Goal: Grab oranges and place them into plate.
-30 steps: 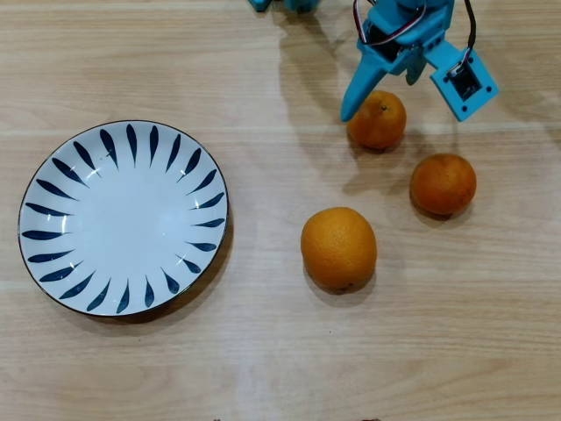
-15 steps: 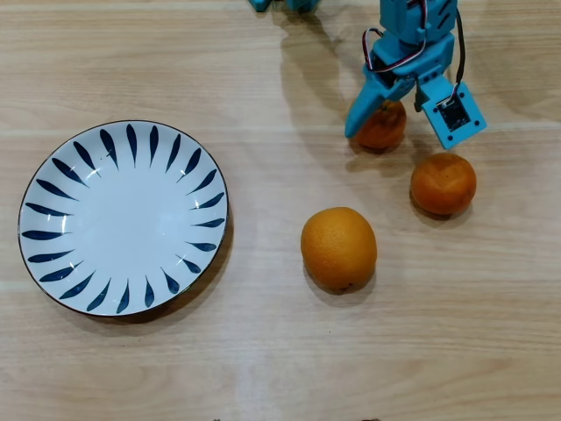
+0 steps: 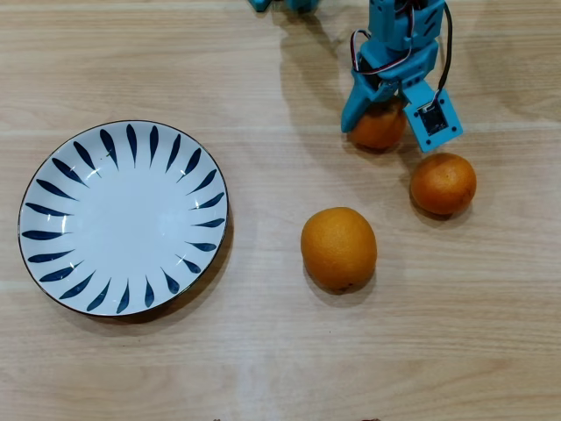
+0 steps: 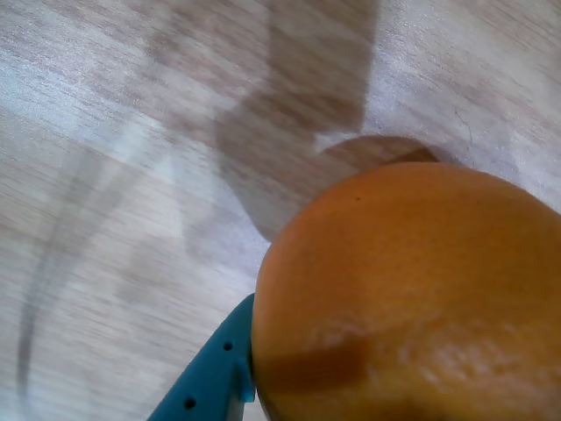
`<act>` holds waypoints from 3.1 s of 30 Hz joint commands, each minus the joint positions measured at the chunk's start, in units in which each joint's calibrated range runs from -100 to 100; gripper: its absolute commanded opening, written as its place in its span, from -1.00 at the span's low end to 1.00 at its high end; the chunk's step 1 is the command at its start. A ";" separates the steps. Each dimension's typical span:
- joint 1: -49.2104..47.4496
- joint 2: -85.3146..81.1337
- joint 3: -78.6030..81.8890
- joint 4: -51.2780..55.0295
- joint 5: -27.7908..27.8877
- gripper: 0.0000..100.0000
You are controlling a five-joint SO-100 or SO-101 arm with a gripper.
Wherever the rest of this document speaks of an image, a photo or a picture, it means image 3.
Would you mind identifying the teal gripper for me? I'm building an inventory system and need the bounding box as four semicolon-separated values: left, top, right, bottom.
341;39;440;133

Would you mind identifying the small light orange mandarin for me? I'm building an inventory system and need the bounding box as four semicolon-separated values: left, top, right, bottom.
349;96;408;151

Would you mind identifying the small deep orange mandarin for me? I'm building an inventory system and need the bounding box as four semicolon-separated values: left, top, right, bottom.
409;152;478;216

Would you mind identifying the large oval orange fruit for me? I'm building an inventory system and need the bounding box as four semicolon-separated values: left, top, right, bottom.
300;206;379;293

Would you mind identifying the teal robot base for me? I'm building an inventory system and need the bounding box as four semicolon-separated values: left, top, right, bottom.
246;0;317;13

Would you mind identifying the white plate blue leaf pattern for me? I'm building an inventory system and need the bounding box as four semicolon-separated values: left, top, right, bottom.
17;119;231;318

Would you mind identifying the red white servo wire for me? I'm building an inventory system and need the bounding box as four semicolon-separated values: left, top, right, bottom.
349;4;416;76

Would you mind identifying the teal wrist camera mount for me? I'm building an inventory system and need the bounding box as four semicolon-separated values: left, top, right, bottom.
401;82;465;153

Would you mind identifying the black camera cable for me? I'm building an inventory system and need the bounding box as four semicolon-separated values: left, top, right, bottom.
431;2;454;106

